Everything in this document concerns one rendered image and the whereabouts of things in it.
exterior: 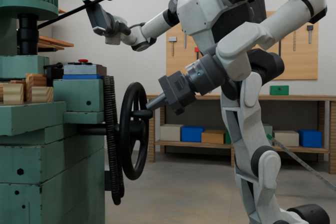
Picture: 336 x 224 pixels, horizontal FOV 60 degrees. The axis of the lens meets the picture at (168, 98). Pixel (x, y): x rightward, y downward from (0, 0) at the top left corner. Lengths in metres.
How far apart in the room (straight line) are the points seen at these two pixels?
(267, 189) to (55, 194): 0.84
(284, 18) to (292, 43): 3.38
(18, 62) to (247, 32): 0.67
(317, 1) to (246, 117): 0.56
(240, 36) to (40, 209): 0.62
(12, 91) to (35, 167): 0.19
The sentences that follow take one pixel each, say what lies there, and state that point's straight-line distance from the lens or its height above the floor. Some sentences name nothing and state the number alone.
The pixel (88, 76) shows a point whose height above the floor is 0.97.
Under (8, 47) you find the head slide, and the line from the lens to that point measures 1.08.
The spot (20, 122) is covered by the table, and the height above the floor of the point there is 0.86.
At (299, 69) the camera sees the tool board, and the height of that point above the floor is 1.18.
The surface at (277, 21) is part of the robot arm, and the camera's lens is 0.78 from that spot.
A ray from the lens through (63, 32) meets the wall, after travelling 5.03.
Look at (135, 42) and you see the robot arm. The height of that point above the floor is 1.17.
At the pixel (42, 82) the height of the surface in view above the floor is 0.95.
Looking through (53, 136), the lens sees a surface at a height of 0.81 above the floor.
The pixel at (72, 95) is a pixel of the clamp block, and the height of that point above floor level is 0.92.
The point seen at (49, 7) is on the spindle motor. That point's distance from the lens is 0.97.
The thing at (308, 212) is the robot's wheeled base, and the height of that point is 0.35.
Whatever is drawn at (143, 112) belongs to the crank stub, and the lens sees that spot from 0.76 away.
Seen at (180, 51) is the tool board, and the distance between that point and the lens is 4.20.
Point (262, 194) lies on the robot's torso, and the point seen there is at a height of 0.49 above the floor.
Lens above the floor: 0.94
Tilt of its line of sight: 2 degrees down
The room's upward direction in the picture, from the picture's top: straight up
